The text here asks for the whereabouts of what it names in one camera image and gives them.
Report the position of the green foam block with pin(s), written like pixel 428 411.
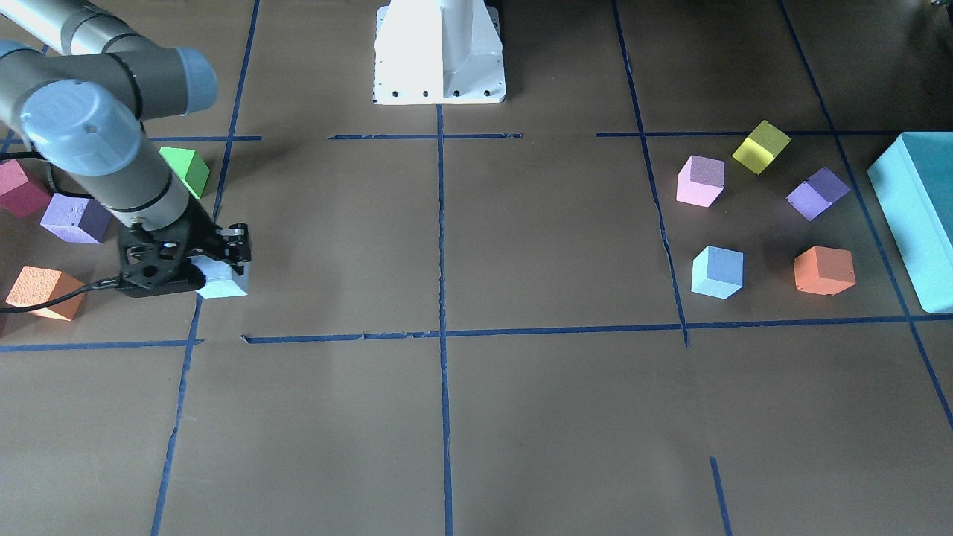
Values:
pixel 190 168

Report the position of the purple foam block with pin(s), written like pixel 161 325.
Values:
pixel 818 193
pixel 76 219

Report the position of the orange foam block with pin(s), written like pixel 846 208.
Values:
pixel 36 285
pixel 824 271

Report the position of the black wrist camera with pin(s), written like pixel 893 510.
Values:
pixel 158 278

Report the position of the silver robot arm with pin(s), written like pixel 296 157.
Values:
pixel 82 109

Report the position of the pink foam block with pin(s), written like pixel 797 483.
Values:
pixel 701 181

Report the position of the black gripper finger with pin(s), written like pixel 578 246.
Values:
pixel 236 244

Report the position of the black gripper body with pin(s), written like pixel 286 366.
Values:
pixel 202 235

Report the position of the light blue block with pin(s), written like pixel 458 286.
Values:
pixel 221 279
pixel 717 272

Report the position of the teal plastic bin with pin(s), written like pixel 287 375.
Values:
pixel 912 180

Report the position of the white mounting post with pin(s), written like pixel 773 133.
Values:
pixel 438 53

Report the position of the yellow foam block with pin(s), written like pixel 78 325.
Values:
pixel 761 147

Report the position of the magenta foam block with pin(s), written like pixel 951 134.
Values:
pixel 22 194

